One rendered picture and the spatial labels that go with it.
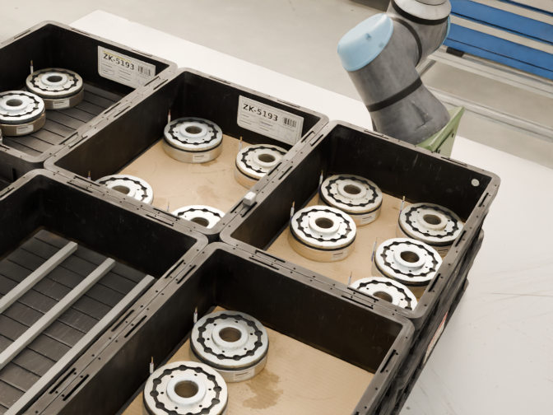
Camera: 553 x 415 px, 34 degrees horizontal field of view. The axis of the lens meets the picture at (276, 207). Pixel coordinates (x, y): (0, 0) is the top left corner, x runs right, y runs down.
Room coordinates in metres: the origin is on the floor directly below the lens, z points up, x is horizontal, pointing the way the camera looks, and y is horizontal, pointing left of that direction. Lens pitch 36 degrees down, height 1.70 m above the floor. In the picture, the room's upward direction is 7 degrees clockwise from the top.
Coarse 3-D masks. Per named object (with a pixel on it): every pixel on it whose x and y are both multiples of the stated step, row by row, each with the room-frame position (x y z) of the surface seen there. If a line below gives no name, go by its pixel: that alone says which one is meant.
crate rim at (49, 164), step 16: (160, 80) 1.39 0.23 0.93; (208, 80) 1.42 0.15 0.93; (224, 80) 1.42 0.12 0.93; (144, 96) 1.33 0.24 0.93; (256, 96) 1.38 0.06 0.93; (272, 96) 1.38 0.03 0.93; (128, 112) 1.28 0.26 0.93; (304, 112) 1.34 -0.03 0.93; (96, 128) 1.21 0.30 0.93; (320, 128) 1.29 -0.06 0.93; (80, 144) 1.16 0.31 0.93; (304, 144) 1.24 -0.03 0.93; (48, 160) 1.10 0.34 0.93; (288, 160) 1.19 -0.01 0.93; (64, 176) 1.07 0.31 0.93; (80, 176) 1.07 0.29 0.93; (272, 176) 1.14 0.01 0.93; (112, 192) 1.05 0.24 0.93; (256, 192) 1.09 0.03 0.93; (144, 208) 1.02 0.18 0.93; (240, 208) 1.05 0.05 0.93; (192, 224) 0.99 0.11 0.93; (224, 224) 1.01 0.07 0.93; (208, 240) 0.98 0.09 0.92
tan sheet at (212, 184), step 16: (160, 144) 1.34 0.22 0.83; (224, 144) 1.37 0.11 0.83; (144, 160) 1.28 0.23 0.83; (160, 160) 1.29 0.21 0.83; (224, 160) 1.32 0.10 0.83; (144, 176) 1.24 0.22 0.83; (160, 176) 1.24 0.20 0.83; (176, 176) 1.25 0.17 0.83; (192, 176) 1.25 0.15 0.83; (208, 176) 1.26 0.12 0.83; (224, 176) 1.27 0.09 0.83; (160, 192) 1.20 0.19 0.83; (176, 192) 1.20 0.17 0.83; (192, 192) 1.21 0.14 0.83; (208, 192) 1.22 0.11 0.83; (224, 192) 1.22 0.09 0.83; (240, 192) 1.23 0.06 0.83; (160, 208) 1.15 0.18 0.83; (176, 208) 1.16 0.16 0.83; (224, 208) 1.18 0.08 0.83
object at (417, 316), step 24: (336, 120) 1.33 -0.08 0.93; (312, 144) 1.24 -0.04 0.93; (408, 144) 1.28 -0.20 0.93; (288, 168) 1.16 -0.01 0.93; (480, 168) 1.24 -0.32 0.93; (264, 192) 1.09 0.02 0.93; (240, 216) 1.03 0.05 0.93; (480, 216) 1.10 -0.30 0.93; (456, 240) 1.04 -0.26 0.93; (288, 264) 0.93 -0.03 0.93; (456, 264) 1.01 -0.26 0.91; (336, 288) 0.90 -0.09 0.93; (432, 288) 0.94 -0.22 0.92; (408, 312) 0.87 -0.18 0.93
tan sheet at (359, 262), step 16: (384, 208) 1.23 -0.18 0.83; (368, 224) 1.18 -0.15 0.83; (384, 224) 1.19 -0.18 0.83; (464, 224) 1.22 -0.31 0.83; (288, 240) 1.11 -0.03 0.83; (368, 240) 1.14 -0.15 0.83; (384, 240) 1.15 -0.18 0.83; (288, 256) 1.08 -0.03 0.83; (352, 256) 1.10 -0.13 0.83; (368, 256) 1.10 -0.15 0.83; (320, 272) 1.05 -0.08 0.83; (336, 272) 1.05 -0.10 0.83; (352, 272) 1.06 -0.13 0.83; (368, 272) 1.06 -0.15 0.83
